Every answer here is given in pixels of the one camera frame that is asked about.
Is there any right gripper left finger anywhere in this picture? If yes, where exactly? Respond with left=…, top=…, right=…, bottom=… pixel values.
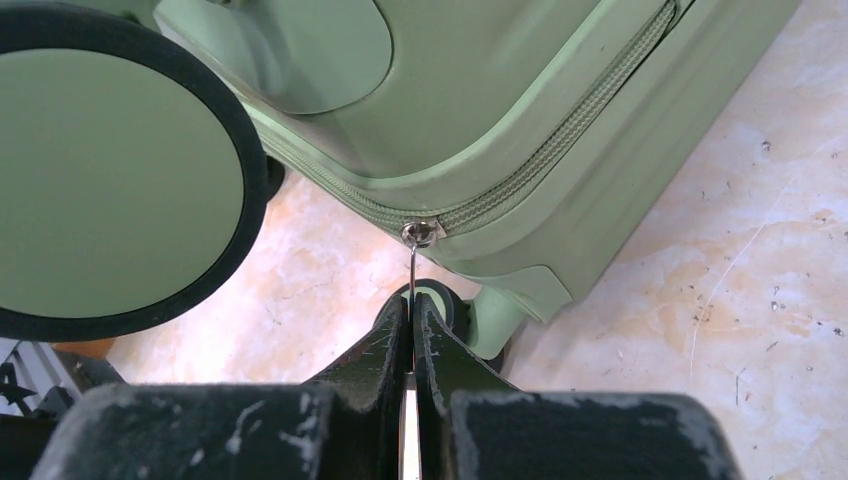
left=33, top=295, right=409, bottom=479

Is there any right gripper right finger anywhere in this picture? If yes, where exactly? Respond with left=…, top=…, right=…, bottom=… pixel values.
left=411, top=295, right=741, bottom=479

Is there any orange wooden tray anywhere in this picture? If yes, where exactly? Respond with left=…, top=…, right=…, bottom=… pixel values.
left=51, top=338, right=116, bottom=359

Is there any green suitcase blue lining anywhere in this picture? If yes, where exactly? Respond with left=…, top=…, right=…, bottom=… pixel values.
left=1, top=1, right=797, bottom=359

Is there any silver zipper pull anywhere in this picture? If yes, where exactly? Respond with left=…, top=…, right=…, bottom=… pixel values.
left=400, top=219, right=441, bottom=323

